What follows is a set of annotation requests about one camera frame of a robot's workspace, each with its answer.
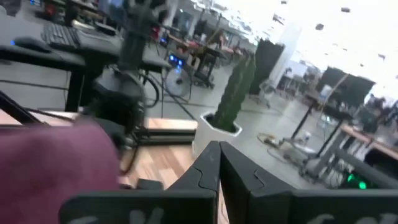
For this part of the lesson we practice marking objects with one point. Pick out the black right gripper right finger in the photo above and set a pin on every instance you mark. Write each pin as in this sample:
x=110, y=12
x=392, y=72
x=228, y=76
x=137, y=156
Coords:
x=311, y=207

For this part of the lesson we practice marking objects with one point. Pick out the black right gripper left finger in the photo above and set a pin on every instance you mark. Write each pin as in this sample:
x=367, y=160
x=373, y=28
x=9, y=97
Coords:
x=140, y=205

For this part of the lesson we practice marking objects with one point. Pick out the maroon cap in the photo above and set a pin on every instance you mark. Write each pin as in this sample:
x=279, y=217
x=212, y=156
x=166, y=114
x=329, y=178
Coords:
x=46, y=174

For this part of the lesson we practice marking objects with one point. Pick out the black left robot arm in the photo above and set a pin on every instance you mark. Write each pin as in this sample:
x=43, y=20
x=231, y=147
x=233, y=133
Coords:
x=118, y=105

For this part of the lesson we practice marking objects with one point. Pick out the wooden workbench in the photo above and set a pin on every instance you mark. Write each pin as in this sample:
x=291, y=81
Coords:
x=373, y=141

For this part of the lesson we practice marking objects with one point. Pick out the white hexagonal plant pot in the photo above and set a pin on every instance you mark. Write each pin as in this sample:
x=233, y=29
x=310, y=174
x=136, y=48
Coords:
x=205, y=140

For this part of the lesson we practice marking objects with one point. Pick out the round white fan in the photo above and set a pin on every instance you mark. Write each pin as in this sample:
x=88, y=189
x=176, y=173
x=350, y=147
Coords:
x=178, y=81

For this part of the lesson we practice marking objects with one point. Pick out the green cactus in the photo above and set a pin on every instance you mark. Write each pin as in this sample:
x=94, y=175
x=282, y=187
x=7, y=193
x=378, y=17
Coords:
x=233, y=93

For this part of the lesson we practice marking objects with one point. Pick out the black partition panel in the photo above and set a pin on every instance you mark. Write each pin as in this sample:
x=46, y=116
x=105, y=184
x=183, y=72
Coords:
x=265, y=65

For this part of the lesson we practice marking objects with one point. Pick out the black monitor stand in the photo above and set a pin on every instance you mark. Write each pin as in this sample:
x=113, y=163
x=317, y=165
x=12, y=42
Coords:
x=133, y=46

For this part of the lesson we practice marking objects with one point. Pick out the black desk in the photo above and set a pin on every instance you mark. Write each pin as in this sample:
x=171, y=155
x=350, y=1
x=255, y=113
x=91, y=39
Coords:
x=93, y=46

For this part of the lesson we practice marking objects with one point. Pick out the black keyboard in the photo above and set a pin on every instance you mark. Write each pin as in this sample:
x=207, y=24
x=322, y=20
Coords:
x=60, y=35

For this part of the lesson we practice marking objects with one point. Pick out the black computer mouse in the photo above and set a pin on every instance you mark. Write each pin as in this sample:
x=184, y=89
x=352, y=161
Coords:
x=31, y=43

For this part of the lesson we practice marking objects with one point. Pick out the black aluminium table frame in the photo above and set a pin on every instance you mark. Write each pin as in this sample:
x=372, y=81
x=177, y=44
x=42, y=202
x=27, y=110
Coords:
x=168, y=137

